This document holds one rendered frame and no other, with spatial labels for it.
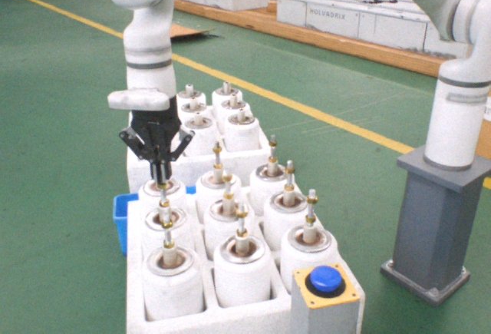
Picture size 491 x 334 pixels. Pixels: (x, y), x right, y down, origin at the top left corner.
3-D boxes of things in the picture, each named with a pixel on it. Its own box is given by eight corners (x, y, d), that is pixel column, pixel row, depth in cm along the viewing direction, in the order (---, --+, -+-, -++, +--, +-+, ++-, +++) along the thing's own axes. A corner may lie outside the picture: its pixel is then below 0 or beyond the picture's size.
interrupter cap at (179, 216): (137, 218, 86) (137, 215, 85) (174, 204, 90) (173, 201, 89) (156, 238, 80) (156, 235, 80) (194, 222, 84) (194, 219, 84)
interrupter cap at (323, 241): (333, 230, 82) (333, 226, 82) (329, 257, 75) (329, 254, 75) (291, 224, 84) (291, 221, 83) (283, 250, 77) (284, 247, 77)
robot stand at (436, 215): (414, 246, 117) (434, 139, 104) (470, 277, 107) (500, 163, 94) (378, 271, 109) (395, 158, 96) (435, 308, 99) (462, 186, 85)
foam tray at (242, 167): (246, 149, 167) (245, 102, 159) (274, 208, 133) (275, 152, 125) (135, 160, 159) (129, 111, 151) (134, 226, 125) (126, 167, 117)
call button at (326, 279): (333, 273, 63) (334, 262, 62) (345, 294, 60) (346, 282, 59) (305, 278, 62) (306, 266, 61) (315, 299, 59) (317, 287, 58)
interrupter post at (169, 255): (160, 265, 74) (159, 249, 72) (167, 256, 76) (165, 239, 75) (174, 268, 73) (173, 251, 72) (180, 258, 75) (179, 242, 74)
